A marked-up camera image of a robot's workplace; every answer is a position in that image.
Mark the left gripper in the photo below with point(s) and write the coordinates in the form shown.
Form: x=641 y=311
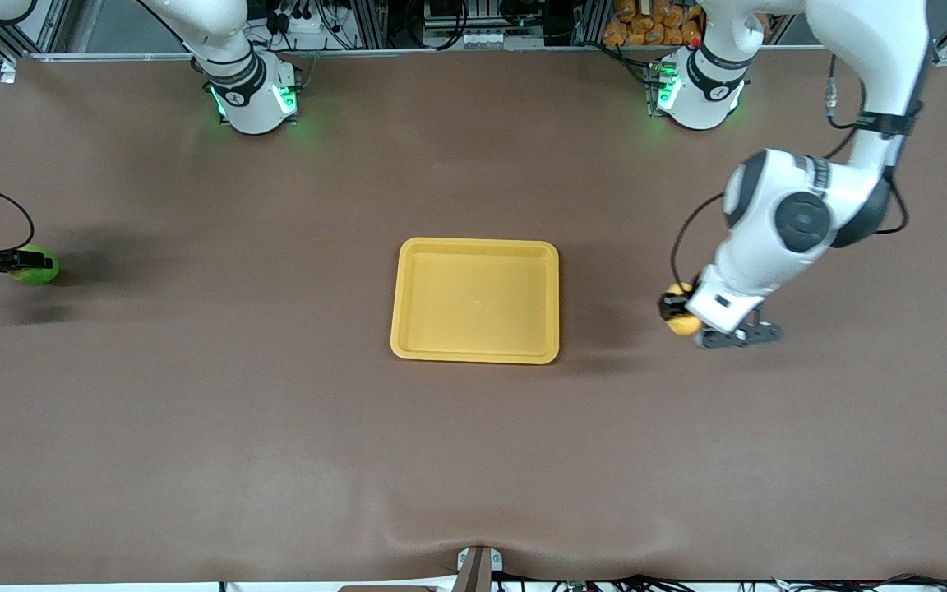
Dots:
x=672 y=307

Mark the yellow potato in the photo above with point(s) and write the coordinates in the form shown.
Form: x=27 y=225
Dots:
x=683 y=326

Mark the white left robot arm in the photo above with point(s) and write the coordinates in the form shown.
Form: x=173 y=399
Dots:
x=802 y=218

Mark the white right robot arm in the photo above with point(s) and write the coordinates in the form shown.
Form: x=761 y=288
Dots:
x=247 y=107

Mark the yellow plastic tray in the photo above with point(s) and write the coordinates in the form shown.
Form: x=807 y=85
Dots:
x=473 y=304

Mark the pile of orange snacks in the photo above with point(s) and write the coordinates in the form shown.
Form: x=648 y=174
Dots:
x=646 y=29

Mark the brown table mat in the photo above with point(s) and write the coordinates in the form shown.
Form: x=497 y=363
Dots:
x=276 y=452

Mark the white power strip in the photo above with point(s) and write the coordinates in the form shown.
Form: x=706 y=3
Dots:
x=309 y=25

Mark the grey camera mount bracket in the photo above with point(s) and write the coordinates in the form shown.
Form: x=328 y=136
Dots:
x=478 y=571

